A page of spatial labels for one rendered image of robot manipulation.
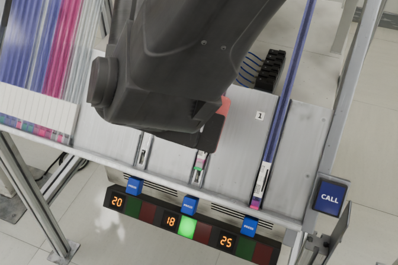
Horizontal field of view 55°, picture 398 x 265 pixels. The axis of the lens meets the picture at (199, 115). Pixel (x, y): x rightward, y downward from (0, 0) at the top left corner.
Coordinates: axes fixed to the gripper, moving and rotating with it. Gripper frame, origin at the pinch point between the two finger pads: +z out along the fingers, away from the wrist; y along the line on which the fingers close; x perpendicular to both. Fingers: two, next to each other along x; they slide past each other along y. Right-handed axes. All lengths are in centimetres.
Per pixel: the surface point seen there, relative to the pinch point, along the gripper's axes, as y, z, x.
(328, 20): -15, 76, -45
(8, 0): 46.1, 13.9, -12.2
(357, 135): -42, 133, -17
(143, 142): 10.3, 16.1, 6.6
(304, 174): -18.5, 15.3, 3.2
